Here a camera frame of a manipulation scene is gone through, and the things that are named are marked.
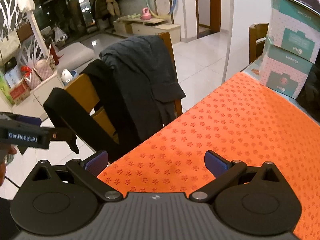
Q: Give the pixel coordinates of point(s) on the pink checkered handbag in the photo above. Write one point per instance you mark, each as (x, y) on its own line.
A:
(41, 71)

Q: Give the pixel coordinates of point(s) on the red gift box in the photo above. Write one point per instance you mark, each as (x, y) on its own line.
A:
(20, 93)

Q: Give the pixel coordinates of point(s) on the pile of black clothes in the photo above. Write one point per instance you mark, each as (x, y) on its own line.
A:
(311, 97)

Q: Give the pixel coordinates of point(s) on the teal and pink cardboard box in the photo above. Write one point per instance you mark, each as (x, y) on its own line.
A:
(282, 72)
(292, 22)

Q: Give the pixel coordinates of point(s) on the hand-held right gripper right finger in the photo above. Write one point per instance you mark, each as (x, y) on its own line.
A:
(215, 165)

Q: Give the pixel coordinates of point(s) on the white round humidifier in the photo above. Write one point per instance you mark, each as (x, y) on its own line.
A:
(67, 76)

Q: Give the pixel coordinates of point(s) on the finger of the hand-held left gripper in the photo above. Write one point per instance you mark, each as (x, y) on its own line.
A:
(28, 120)
(63, 135)

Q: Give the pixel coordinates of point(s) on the green box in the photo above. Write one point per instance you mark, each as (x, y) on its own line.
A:
(5, 87)

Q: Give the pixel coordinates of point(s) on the person's left hand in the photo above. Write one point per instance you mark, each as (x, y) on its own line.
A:
(3, 170)

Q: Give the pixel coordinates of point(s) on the cream low cabinet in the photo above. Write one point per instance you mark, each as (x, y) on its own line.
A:
(155, 28)

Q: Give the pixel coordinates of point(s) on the dark grey jacket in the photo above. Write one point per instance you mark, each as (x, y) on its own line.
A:
(142, 75)

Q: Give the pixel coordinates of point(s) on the oval standing mirror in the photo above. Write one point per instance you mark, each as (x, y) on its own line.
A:
(85, 10)

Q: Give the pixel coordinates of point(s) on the pink kettlebell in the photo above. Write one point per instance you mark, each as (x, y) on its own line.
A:
(145, 15)

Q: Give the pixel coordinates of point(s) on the orange floral embossed mat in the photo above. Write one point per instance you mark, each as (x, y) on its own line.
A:
(225, 135)

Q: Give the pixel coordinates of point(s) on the white side cabinet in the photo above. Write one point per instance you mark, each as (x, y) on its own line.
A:
(42, 97)

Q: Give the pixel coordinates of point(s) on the wooden chair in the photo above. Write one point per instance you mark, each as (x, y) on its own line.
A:
(82, 92)
(257, 42)
(168, 45)

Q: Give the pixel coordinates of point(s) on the white plastic bag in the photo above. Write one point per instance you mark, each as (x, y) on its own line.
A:
(60, 35)

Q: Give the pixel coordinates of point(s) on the brown hanging handbag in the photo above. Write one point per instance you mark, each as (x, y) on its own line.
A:
(24, 31)

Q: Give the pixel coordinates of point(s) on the white lattice partition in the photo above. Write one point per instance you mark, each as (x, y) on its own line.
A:
(15, 2)

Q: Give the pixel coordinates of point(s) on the white cushioned bench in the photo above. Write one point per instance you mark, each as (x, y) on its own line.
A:
(75, 53)

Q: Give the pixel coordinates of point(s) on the black garment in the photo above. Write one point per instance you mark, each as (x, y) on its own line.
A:
(75, 120)

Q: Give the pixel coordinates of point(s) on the hanging coats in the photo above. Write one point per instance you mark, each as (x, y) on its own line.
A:
(107, 5)

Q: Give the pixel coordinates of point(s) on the wooden door frame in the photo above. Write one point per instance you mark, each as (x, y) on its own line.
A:
(216, 5)

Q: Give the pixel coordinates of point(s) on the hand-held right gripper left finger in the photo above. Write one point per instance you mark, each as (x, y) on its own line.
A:
(96, 162)

